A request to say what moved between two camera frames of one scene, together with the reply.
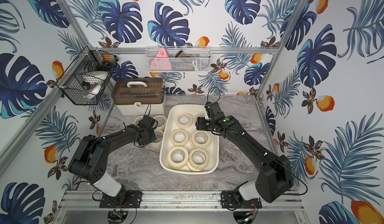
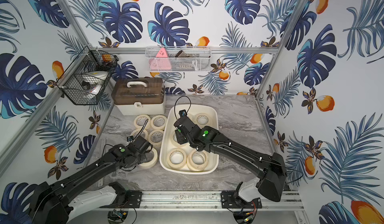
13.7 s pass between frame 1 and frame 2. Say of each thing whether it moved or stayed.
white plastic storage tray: stayed
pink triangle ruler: stayed
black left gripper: moved
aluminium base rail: stayed
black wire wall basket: stayed
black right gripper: moved
